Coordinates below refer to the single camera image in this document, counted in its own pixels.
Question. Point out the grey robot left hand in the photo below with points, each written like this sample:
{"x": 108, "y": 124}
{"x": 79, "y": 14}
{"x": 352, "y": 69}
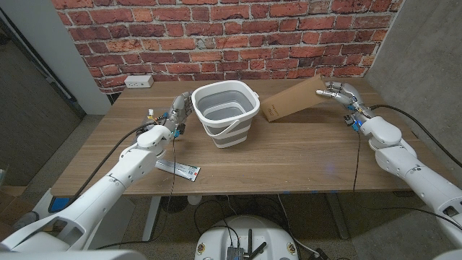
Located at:
{"x": 178, "y": 112}

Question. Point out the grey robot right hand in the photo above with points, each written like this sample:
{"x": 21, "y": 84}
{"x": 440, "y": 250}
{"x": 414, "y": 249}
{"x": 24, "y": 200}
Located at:
{"x": 348, "y": 95}

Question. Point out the brown cardboard packing box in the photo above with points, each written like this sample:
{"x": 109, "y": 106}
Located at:
{"x": 292, "y": 99}

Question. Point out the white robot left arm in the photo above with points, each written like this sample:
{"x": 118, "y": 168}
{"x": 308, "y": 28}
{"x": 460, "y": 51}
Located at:
{"x": 130, "y": 169}

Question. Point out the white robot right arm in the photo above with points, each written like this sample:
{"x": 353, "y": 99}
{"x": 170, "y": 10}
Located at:
{"x": 415, "y": 169}

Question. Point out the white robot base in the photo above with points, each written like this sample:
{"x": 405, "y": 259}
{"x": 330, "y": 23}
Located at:
{"x": 267, "y": 234}

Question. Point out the white grey collapsible bucket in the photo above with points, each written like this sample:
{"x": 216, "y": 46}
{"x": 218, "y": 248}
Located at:
{"x": 231, "y": 135}

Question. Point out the white toothpaste box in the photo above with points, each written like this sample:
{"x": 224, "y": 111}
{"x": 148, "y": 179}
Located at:
{"x": 182, "y": 170}

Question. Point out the brown cardboard floor box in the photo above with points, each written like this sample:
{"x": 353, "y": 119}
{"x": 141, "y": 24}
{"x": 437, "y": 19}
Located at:
{"x": 9, "y": 209}

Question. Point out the white power outlet strip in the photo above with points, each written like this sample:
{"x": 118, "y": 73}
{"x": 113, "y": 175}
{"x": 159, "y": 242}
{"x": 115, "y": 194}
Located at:
{"x": 138, "y": 82}

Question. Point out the red brick printed backdrop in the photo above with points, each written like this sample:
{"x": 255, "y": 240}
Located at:
{"x": 162, "y": 36}

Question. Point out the white round floor cap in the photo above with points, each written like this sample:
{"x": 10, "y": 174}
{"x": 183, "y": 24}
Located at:
{"x": 194, "y": 199}

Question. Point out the white table leg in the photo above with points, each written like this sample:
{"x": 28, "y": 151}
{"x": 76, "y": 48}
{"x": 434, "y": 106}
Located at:
{"x": 151, "y": 216}

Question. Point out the grey table leg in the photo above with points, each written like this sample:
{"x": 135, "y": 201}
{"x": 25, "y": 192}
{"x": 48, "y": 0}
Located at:
{"x": 337, "y": 216}

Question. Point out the white blue floor base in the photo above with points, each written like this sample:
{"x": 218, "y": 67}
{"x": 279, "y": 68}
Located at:
{"x": 57, "y": 204}

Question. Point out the grey radio module with antennas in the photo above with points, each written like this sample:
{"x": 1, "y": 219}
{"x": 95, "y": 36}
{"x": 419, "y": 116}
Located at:
{"x": 234, "y": 253}

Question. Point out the black floor plug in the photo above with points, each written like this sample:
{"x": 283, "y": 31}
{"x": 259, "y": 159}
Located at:
{"x": 320, "y": 254}

